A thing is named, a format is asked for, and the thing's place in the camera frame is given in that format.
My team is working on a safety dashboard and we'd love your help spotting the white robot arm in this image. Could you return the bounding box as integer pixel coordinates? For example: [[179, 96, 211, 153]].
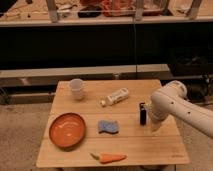
[[148, 80, 213, 138]]

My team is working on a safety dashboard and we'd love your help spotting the blue sponge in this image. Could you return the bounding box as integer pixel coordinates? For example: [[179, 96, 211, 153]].
[[98, 120, 119, 134]]

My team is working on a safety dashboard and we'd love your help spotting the orange carrot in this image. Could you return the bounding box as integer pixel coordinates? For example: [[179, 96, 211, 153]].
[[91, 153, 126, 164]]

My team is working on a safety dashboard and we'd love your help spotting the wooden slatted table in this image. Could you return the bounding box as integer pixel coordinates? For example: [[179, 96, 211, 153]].
[[36, 80, 189, 168]]

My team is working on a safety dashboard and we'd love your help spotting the orange plate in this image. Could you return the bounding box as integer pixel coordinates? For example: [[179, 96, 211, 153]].
[[49, 113, 86, 149]]

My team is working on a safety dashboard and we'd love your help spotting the white plastic cup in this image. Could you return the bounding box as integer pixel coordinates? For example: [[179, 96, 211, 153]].
[[69, 79, 84, 100]]

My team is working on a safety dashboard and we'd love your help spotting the black hanging cable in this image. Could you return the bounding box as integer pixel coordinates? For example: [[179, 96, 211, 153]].
[[132, 16, 138, 80]]

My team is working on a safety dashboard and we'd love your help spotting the grey metal bench rail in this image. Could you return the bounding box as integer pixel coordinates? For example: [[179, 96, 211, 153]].
[[0, 64, 171, 87]]

